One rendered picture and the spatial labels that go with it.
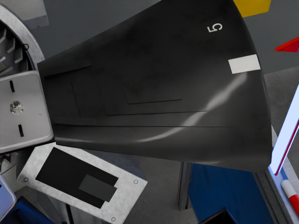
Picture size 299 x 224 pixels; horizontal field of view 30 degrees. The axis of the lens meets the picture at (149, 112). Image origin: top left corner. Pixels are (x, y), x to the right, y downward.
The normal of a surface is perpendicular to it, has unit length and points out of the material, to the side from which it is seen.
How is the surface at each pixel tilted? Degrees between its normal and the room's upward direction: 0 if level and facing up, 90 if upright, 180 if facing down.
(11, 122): 0
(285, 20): 90
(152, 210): 0
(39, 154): 50
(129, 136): 14
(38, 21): 90
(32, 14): 0
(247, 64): 19
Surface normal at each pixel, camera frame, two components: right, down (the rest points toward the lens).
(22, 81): 0.00, -0.55
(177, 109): 0.13, -0.33
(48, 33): 0.29, 0.80
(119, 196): 0.22, 0.26
